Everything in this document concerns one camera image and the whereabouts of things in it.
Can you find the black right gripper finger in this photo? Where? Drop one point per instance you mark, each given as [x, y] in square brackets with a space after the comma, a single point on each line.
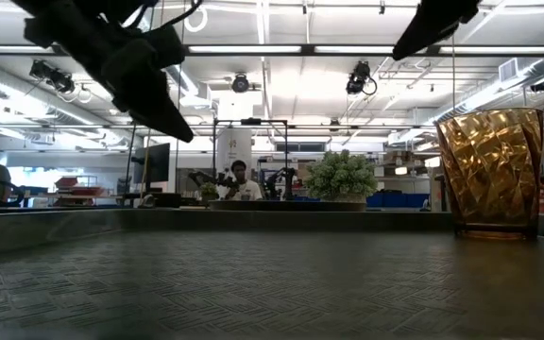
[435, 23]

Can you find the white round pillar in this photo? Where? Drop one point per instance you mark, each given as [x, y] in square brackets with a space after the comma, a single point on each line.
[234, 151]

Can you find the black round plate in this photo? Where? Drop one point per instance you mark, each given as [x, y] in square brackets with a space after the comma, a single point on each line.
[286, 206]

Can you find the blue storage bins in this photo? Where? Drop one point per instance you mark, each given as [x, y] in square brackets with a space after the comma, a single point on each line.
[397, 199]

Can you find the black computer monitor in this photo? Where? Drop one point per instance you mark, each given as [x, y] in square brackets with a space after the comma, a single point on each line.
[153, 163]

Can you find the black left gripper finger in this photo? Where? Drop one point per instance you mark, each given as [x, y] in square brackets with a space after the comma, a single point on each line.
[144, 90]

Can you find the small green potted plant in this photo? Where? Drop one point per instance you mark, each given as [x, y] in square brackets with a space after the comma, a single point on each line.
[209, 191]

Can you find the green potted artificial plant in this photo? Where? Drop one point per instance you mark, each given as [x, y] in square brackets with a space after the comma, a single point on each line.
[340, 177]

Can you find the red storage bins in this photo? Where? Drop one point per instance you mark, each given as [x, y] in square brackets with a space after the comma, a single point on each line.
[78, 186]

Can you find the black textured serving tray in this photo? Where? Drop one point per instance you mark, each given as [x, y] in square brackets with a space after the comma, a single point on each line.
[253, 283]

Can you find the black mounted camera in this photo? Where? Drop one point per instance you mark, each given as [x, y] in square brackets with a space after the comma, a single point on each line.
[240, 83]
[358, 78]
[52, 75]

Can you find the black lab robot arm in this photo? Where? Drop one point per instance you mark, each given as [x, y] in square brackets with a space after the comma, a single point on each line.
[208, 178]
[281, 181]

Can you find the amber faceted plastic cup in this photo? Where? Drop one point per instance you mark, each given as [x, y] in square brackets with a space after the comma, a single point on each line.
[489, 170]

